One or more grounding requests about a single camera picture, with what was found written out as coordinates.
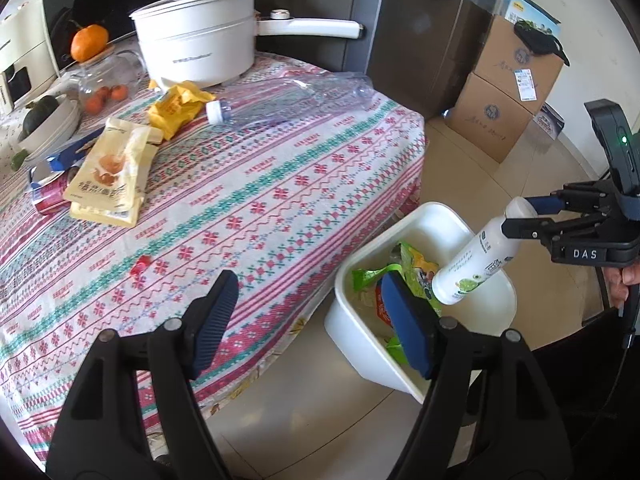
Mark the white plastic bin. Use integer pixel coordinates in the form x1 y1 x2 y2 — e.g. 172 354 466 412
323 202 518 406

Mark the beige snack packet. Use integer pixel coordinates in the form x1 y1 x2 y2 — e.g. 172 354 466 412
63 116 164 229

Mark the white milk bottle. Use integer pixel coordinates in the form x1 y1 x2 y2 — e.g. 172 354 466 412
431 196 534 306

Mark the grey refrigerator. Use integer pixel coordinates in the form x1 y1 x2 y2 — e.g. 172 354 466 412
344 0 507 122

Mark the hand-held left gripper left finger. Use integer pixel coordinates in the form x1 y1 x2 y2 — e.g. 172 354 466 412
45 270 240 480

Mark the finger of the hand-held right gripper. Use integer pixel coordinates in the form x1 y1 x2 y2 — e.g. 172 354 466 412
527 181 621 216
501 212 619 246

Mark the green snack bag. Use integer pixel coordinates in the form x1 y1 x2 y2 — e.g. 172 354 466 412
351 241 442 367

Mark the clear plastic bottle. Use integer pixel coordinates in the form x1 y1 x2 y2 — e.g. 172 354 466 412
205 72 374 127

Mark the white ceramic bowl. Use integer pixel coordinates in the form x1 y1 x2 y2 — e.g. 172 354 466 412
9 95 82 162

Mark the patterned striped tablecloth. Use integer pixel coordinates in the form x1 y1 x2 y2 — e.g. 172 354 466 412
0 52 427 461

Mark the black microwave oven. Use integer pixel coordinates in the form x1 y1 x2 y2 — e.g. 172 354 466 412
40 0 187 77

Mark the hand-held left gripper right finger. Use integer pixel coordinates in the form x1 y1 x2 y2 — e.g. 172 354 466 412
380 272 573 480

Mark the large orange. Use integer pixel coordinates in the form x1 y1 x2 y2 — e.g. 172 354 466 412
70 23 110 64

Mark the blue printed box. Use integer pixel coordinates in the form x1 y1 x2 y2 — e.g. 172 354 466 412
500 0 562 39

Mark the glass jar with tomatoes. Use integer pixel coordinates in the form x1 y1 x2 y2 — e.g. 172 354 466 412
76 49 149 116

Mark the dark green squash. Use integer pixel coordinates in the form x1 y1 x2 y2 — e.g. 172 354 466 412
19 95 62 142

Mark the cream air fryer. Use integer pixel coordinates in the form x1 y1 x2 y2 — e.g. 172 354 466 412
0 6 62 117

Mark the small blue white box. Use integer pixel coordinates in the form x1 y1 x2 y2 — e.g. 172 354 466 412
531 102 566 139

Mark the white electric pot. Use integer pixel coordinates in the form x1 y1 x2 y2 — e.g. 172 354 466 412
130 0 362 89

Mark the blue snack packet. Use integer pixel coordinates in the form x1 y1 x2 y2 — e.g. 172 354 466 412
29 127 107 192

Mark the person's right hand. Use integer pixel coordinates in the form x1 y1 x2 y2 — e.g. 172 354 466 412
602 262 640 308

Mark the red soda can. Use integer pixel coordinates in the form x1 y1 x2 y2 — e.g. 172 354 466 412
30 171 72 217

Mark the yellow crumpled wrapper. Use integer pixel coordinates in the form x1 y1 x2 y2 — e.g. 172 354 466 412
147 80 217 142

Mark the black bag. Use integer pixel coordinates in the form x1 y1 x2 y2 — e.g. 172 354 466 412
513 18 571 68

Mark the cardboard box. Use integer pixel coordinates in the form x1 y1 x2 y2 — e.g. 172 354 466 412
444 72 544 164
471 13 564 107

